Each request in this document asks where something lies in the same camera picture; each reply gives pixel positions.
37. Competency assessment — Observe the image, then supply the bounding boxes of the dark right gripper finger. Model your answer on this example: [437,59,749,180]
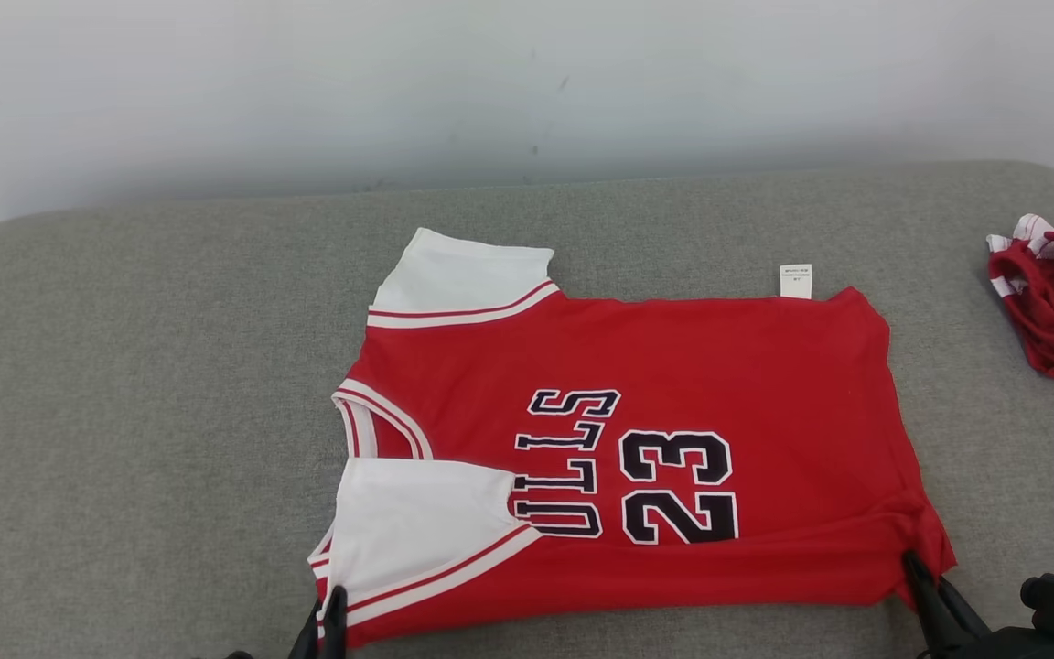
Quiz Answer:
[939,578,990,659]
[902,549,958,659]

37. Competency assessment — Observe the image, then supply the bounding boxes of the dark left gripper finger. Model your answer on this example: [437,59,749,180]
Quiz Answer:
[320,586,348,659]
[287,602,323,659]

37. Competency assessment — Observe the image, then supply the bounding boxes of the red basketball jersey white sleeves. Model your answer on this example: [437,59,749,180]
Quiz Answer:
[307,227,958,649]

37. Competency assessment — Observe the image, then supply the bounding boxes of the grey fabric sofa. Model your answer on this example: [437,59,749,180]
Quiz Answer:
[0,160,1054,659]

